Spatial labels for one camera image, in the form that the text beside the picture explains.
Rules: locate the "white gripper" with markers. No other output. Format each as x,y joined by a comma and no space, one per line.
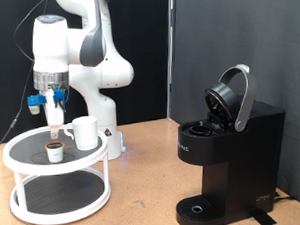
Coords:
55,113

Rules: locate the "white mug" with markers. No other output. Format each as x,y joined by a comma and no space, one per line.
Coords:
86,133

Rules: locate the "black Keurig coffee machine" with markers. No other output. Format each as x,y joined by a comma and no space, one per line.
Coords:
245,161

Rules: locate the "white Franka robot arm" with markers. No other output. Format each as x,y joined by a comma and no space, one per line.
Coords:
101,71

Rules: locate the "white two-tier turntable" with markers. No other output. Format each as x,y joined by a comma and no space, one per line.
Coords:
55,166

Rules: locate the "black tape strip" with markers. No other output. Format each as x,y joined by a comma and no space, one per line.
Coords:
264,219

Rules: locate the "wrist camera on blue mount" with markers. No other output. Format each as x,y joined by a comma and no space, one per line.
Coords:
34,101

